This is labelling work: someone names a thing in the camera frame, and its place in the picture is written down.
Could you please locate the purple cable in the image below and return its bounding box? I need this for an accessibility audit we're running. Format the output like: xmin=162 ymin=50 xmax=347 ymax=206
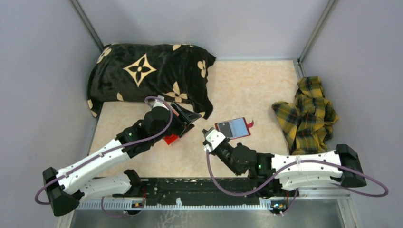
xmin=206 ymin=149 xmax=389 ymax=216
xmin=34 ymin=95 xmax=174 ymax=218

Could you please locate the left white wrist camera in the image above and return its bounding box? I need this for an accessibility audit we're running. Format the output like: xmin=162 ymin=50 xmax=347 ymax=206
xmin=153 ymin=95 xmax=169 ymax=110

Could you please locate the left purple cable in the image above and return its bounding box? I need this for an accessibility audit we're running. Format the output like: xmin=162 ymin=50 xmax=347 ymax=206
xmin=34 ymin=95 xmax=174 ymax=218

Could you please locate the dark card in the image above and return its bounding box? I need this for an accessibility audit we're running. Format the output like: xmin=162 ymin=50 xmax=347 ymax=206
xmin=217 ymin=121 xmax=233 ymax=139

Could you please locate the aluminium frame rail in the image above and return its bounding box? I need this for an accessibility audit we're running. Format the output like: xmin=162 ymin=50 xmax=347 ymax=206
xmin=67 ymin=178 xmax=351 ymax=211

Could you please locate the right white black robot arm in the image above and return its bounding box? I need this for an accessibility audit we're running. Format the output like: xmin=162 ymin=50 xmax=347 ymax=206
xmin=203 ymin=140 xmax=367 ymax=196

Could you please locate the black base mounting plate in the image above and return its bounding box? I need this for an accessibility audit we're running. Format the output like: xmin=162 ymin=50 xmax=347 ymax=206
xmin=112 ymin=177 xmax=300 ymax=207

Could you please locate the red plastic bin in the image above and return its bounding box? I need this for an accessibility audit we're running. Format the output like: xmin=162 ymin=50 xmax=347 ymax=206
xmin=163 ymin=134 xmax=179 ymax=145

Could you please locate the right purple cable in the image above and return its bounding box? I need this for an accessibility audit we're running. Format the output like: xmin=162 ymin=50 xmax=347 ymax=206
xmin=206 ymin=149 xmax=389 ymax=216

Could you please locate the yellow plaid cloth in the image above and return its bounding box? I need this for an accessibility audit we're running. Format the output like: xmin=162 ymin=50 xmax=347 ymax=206
xmin=271 ymin=76 xmax=339 ymax=155

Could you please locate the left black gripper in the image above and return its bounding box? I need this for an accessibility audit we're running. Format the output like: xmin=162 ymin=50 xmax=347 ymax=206
xmin=151 ymin=101 xmax=202 ymax=144

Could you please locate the black floral pillow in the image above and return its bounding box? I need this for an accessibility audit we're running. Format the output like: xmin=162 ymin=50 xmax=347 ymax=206
xmin=87 ymin=43 xmax=216 ymax=119

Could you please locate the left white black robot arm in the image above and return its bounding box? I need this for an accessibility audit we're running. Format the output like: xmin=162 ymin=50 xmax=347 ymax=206
xmin=42 ymin=100 xmax=203 ymax=217

